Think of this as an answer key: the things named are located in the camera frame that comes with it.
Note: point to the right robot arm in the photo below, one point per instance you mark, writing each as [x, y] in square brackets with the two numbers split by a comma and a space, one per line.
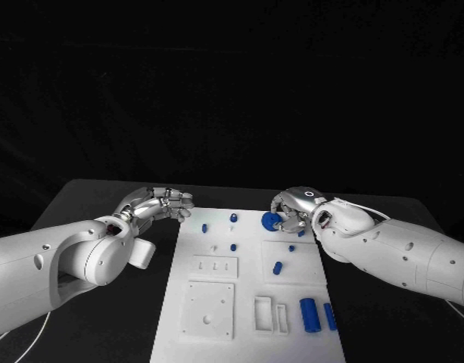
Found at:
[399, 249]

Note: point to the white task board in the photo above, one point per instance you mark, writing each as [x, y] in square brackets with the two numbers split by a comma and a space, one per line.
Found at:
[247, 283]

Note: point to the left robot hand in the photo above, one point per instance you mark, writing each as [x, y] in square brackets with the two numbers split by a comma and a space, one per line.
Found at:
[149, 204]

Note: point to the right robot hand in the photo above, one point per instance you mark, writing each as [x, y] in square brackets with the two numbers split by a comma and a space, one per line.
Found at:
[296, 200]

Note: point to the thin blue cylinder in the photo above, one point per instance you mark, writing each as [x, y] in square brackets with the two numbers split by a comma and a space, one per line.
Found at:
[329, 316]

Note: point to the blue gear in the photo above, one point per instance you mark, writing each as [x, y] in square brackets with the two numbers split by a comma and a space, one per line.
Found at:
[270, 221]

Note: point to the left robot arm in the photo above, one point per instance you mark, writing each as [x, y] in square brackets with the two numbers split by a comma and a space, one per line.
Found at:
[22, 263]

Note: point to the thick blue cylinder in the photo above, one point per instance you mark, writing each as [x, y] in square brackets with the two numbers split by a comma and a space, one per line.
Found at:
[309, 314]

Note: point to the blue plug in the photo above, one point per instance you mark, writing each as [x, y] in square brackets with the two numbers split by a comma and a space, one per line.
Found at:
[276, 268]

